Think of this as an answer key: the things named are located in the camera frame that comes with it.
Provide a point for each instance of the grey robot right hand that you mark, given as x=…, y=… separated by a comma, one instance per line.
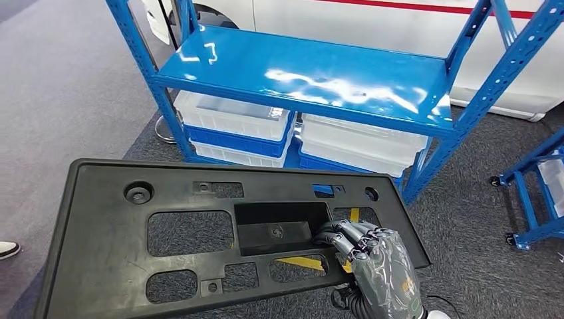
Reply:
x=383, y=273

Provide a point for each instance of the black plastic panel part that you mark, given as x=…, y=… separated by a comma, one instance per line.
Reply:
x=105, y=211

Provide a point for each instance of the blue metal shelf rack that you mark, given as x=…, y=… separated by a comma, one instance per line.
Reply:
x=308, y=70

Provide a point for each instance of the small blue wheeled rack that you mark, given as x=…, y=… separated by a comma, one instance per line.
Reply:
x=526, y=207

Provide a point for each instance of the clear plastic bin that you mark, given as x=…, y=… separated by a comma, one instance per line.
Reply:
x=553, y=176

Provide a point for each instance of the white car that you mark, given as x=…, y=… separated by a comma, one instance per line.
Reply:
x=352, y=26

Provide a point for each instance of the red barrier belt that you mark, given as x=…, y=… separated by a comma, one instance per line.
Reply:
x=418, y=6

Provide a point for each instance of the person's shoe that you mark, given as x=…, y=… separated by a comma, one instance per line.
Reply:
x=9, y=250

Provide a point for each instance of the chrome stanchion post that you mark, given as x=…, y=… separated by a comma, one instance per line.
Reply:
x=164, y=132

